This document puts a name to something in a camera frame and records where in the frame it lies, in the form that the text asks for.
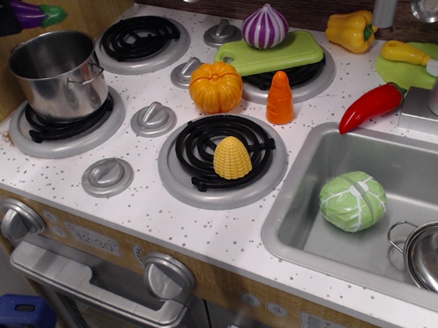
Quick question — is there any purple toy eggplant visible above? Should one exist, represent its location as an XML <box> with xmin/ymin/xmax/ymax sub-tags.
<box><xmin>8</xmin><ymin>0</ymin><xmax>68</xmax><ymax>30</ymax></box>

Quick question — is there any stainless steel pot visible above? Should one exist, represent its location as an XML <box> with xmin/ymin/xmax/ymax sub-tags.
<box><xmin>9</xmin><ymin>30</ymin><xmax>109</xmax><ymax>122</ymax></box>

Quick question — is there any back left stove burner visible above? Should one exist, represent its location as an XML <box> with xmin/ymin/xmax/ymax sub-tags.
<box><xmin>95</xmin><ymin>15</ymin><xmax>190</xmax><ymax>76</ymax></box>

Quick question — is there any stove burner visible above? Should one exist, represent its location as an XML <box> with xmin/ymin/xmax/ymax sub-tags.
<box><xmin>242</xmin><ymin>52</ymin><xmax>336</xmax><ymax>105</ymax></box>
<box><xmin>157</xmin><ymin>114</ymin><xmax>288</xmax><ymax>210</ymax></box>
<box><xmin>95</xmin><ymin>15</ymin><xmax>190</xmax><ymax>76</ymax></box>
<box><xmin>9</xmin><ymin>88</ymin><xmax>125</xmax><ymax>159</ymax></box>

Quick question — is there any front left stove burner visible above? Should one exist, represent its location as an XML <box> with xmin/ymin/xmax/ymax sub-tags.
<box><xmin>9</xmin><ymin>88</ymin><xmax>125</xmax><ymax>159</ymax></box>

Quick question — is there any silver stovetop knob middle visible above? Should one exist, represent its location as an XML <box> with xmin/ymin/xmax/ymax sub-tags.
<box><xmin>130</xmin><ymin>101</ymin><xmax>177</xmax><ymax>138</ymax></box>

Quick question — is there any silver stovetop knob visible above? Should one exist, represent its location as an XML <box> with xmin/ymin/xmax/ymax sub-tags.
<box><xmin>203</xmin><ymin>19</ymin><xmax>242</xmax><ymax>48</ymax></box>
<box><xmin>81</xmin><ymin>157</ymin><xmax>134</xmax><ymax>198</ymax></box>
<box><xmin>170</xmin><ymin>57</ymin><xmax>202</xmax><ymax>90</ymax></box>
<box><xmin>130</xmin><ymin>101</ymin><xmax>177</xmax><ymax>138</ymax></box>

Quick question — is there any silver stovetop knob upper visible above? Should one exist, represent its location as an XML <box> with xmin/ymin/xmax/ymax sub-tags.
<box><xmin>170</xmin><ymin>57</ymin><xmax>202</xmax><ymax>90</ymax></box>

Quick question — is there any silver stovetop knob front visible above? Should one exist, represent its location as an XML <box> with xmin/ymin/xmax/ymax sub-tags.
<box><xmin>81</xmin><ymin>157</ymin><xmax>134</xmax><ymax>198</ymax></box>

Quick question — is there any silver oven knob left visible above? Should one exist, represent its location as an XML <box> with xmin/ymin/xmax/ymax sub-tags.
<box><xmin>0</xmin><ymin>198</ymin><xmax>46</xmax><ymax>241</ymax></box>

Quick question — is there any silver oven knob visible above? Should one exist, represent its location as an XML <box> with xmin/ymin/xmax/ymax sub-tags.
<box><xmin>0</xmin><ymin>198</ymin><xmax>46</xmax><ymax>241</ymax></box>
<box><xmin>143</xmin><ymin>252</ymin><xmax>196</xmax><ymax>301</ymax></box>

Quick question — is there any silver stovetop knob back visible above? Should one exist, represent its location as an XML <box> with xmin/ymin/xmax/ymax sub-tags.
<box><xmin>203</xmin><ymin>19</ymin><xmax>242</xmax><ymax>48</ymax></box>

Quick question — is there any orange toy pumpkin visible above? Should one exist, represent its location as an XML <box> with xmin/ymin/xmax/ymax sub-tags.
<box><xmin>189</xmin><ymin>61</ymin><xmax>244</xmax><ymax>115</ymax></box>

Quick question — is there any front centre stove burner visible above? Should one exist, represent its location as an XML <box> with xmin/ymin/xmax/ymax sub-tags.
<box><xmin>157</xmin><ymin>114</ymin><xmax>288</xmax><ymax>210</ymax></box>

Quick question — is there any purple striped toy onion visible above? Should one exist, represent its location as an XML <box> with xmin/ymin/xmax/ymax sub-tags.
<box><xmin>241</xmin><ymin>4</ymin><xmax>289</xmax><ymax>50</ymax></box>

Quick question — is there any yellow toy corn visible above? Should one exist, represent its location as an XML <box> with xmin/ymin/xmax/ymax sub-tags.
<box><xmin>213</xmin><ymin>136</ymin><xmax>253</xmax><ymax>180</ymax></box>

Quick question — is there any orange toy carrot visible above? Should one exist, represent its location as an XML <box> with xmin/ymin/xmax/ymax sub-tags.
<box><xmin>266</xmin><ymin>70</ymin><xmax>295</xmax><ymax>125</ymax></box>

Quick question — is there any green toy cutting board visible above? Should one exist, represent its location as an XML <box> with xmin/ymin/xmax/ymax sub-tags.
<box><xmin>214</xmin><ymin>30</ymin><xmax>323</xmax><ymax>76</ymax></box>

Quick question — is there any silver oven knob right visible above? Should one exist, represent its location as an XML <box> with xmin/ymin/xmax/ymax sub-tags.
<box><xmin>143</xmin><ymin>252</ymin><xmax>196</xmax><ymax>301</ymax></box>

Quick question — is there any back right stove burner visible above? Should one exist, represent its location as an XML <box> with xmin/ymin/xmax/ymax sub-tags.
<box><xmin>242</xmin><ymin>52</ymin><xmax>336</xmax><ymax>105</ymax></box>

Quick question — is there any yellow toy bell pepper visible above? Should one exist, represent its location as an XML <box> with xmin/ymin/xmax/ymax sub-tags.
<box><xmin>325</xmin><ymin>10</ymin><xmax>378</xmax><ymax>54</ymax></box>

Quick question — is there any red toy chili pepper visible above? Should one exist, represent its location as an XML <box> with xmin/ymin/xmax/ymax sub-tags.
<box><xmin>338</xmin><ymin>83</ymin><xmax>407</xmax><ymax>135</ymax></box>

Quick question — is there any green toy cabbage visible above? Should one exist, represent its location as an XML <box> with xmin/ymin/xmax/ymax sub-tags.
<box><xmin>319</xmin><ymin>171</ymin><xmax>387</xmax><ymax>233</ymax></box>

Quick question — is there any silver sink basin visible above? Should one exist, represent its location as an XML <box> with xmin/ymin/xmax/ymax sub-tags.
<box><xmin>261</xmin><ymin>123</ymin><xmax>438</xmax><ymax>312</ymax></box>

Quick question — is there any silver oven door handle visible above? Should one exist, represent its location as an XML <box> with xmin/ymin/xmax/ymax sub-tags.
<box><xmin>10</xmin><ymin>242</ymin><xmax>189</xmax><ymax>328</ymax></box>

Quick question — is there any toy knife yellow handle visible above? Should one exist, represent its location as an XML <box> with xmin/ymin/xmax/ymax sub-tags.
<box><xmin>381</xmin><ymin>40</ymin><xmax>438</xmax><ymax>76</ymax></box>

